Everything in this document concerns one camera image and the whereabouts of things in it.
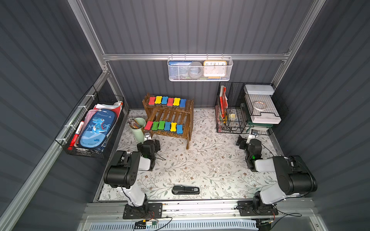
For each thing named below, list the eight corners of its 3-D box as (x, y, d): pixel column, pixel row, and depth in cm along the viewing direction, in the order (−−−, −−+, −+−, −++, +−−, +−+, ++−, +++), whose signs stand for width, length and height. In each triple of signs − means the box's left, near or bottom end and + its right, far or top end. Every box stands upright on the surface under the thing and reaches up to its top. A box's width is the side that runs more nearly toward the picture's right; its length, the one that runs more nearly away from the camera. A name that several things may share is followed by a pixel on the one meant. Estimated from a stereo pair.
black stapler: (172, 194, 81) (171, 192, 76) (172, 188, 83) (172, 185, 78) (199, 194, 81) (199, 192, 76) (198, 188, 83) (199, 185, 78)
